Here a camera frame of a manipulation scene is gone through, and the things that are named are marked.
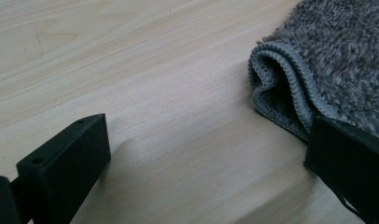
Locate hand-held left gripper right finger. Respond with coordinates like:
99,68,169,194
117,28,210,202
303,115,379,224

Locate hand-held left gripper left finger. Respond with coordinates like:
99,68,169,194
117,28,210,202
16,113,112,224

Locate grey fluffy towel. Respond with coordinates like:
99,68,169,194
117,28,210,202
247,0,379,143

